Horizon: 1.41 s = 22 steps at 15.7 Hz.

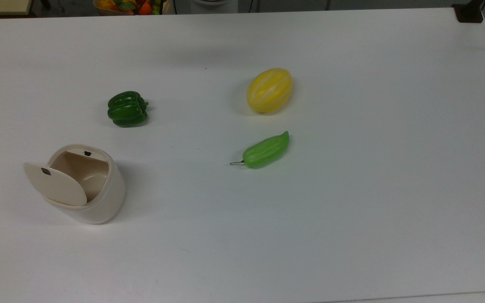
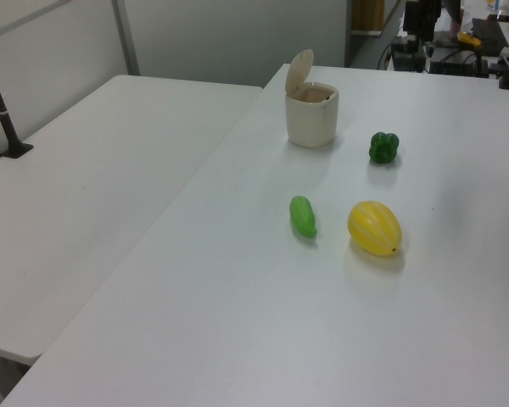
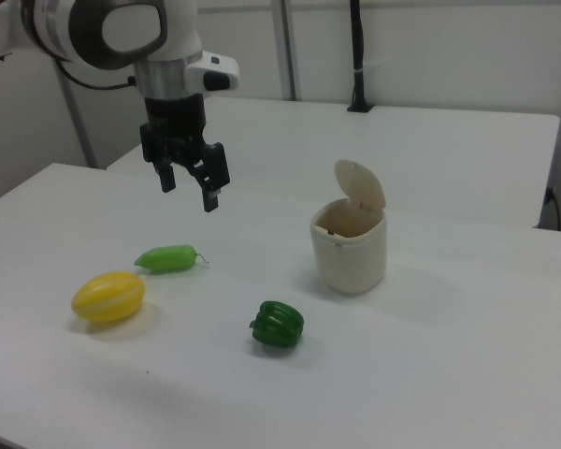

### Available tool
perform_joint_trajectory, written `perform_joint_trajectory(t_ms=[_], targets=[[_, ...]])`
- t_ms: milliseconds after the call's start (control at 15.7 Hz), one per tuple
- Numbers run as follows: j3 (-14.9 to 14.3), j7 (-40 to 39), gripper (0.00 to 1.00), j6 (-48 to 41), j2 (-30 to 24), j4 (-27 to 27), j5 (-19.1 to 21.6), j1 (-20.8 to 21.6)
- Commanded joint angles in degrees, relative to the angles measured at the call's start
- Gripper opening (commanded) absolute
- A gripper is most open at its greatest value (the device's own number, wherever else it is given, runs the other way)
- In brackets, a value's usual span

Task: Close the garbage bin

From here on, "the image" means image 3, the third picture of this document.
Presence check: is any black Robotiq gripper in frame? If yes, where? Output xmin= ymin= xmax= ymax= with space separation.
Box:
xmin=138 ymin=93 xmax=231 ymax=214

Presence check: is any cream garbage bin with lid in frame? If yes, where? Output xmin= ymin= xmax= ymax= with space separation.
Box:
xmin=309 ymin=159 xmax=388 ymax=296

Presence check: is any light green toy chili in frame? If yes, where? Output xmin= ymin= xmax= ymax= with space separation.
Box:
xmin=134 ymin=244 xmax=211 ymax=275

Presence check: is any yellow toy melon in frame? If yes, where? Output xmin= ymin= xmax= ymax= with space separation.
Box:
xmin=70 ymin=271 xmax=147 ymax=324

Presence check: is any dark green toy bell pepper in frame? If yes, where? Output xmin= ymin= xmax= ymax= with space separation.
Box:
xmin=248 ymin=300 xmax=306 ymax=349

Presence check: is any black pole with clamp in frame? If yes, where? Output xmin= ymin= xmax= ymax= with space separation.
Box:
xmin=346 ymin=0 xmax=375 ymax=113

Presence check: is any aluminium frame post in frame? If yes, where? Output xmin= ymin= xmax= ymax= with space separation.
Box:
xmin=269 ymin=0 xmax=301 ymax=102
xmin=54 ymin=60 xmax=99 ymax=170

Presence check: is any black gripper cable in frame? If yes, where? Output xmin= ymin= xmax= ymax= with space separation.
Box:
xmin=50 ymin=53 xmax=137 ymax=91

